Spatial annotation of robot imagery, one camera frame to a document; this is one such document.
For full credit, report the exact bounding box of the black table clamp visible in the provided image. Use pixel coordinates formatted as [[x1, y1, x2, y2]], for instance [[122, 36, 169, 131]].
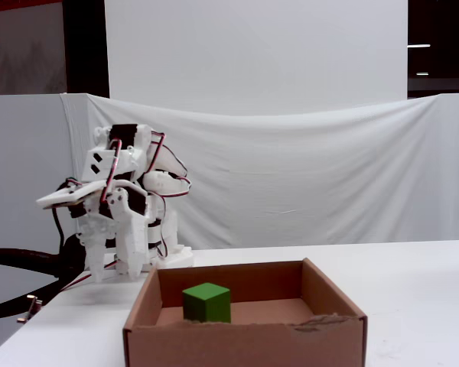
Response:
[[0, 232, 87, 324]]

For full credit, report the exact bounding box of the black camera cable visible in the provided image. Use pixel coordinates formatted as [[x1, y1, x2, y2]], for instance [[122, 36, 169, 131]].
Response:
[[51, 206, 68, 255]]

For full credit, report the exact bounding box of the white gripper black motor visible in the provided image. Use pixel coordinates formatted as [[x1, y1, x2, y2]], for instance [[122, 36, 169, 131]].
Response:
[[70, 182, 151, 284]]

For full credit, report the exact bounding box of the white partition panel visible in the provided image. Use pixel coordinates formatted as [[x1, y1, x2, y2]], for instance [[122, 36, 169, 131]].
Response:
[[0, 93, 90, 254]]

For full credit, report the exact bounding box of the white backdrop board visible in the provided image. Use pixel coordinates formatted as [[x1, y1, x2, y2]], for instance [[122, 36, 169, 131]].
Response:
[[105, 0, 409, 115]]

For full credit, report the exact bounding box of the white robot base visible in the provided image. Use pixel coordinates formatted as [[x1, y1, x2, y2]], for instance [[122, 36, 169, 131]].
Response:
[[147, 246, 194, 269]]

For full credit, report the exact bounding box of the brown cardboard box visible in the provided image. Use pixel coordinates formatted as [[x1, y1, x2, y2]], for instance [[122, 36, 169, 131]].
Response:
[[122, 258, 368, 367]]

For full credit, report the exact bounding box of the red white base cable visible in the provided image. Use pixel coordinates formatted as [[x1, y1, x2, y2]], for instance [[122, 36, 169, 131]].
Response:
[[59, 263, 119, 295]]

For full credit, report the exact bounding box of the white draped cloth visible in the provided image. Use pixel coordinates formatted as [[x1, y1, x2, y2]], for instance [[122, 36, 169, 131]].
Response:
[[60, 91, 459, 252]]

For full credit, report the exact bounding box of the red black servo cable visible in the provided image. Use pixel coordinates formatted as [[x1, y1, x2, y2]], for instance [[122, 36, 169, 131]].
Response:
[[100, 139, 123, 203], [147, 132, 190, 180]]

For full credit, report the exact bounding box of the grey cabinet door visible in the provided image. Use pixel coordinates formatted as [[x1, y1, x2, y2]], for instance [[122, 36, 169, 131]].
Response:
[[0, 0, 68, 96]]

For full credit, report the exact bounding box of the green cube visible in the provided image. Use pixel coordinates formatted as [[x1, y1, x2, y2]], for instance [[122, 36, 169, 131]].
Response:
[[181, 282, 232, 325]]

